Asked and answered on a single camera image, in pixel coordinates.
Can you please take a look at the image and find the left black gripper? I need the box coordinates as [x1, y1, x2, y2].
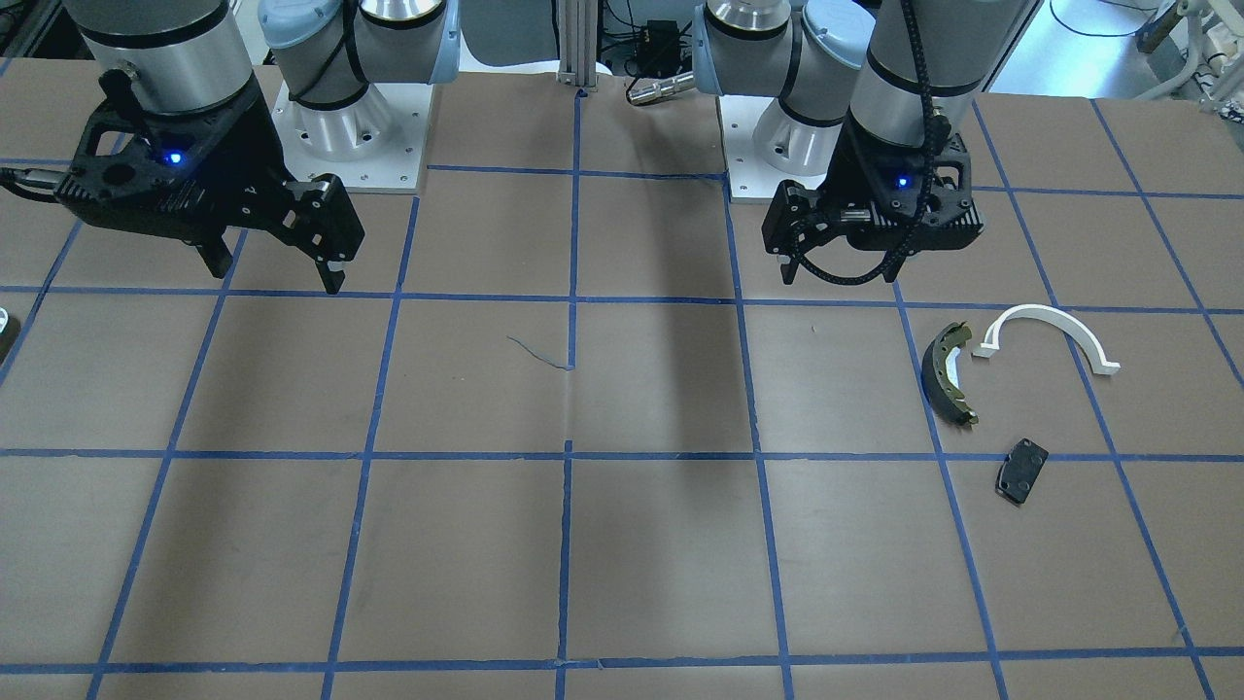
[761, 117, 984, 285]

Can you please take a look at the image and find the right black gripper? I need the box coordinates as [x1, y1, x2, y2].
[53, 70, 364, 296]

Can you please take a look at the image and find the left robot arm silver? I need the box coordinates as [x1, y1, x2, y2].
[690, 1, 1036, 285]

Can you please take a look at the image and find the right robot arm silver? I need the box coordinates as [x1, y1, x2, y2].
[40, 1, 462, 293]

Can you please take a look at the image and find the silver metal cylinder connector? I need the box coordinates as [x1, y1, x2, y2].
[626, 71, 695, 107]

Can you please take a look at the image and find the curved brake shoe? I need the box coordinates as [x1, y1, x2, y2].
[921, 322, 979, 426]

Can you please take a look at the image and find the black brake pad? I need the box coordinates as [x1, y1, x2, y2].
[994, 436, 1050, 507]

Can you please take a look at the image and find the white curved plastic part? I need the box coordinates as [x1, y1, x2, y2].
[973, 305, 1122, 375]

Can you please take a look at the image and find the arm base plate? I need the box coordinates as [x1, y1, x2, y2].
[272, 85, 434, 193]
[719, 94, 841, 203]

